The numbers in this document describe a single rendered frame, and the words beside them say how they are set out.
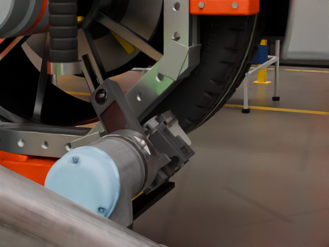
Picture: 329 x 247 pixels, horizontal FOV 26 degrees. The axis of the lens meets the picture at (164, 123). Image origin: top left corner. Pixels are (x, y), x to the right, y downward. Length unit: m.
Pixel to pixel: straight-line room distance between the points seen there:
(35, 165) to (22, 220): 0.61
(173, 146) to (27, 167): 0.29
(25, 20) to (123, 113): 0.20
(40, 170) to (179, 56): 0.31
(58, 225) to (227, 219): 2.09
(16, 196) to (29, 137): 0.62
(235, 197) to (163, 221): 0.42
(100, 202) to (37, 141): 0.39
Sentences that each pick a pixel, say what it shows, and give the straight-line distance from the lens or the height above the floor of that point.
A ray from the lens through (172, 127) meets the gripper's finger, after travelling 1.11.
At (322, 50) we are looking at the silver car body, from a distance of 1.12.
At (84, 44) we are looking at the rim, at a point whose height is 0.76.
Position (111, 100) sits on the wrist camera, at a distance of 1.04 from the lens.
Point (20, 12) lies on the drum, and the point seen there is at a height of 0.82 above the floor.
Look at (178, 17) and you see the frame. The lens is 1.07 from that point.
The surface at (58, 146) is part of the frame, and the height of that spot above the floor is 0.60.
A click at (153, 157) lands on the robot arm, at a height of 0.63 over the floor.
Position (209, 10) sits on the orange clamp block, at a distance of 1.05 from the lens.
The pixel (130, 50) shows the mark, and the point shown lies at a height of 0.74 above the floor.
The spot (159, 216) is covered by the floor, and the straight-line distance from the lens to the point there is 2.71.
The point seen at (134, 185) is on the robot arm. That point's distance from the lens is 0.89.
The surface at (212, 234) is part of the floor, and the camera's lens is 2.52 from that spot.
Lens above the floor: 0.86
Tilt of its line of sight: 11 degrees down
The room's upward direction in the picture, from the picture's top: straight up
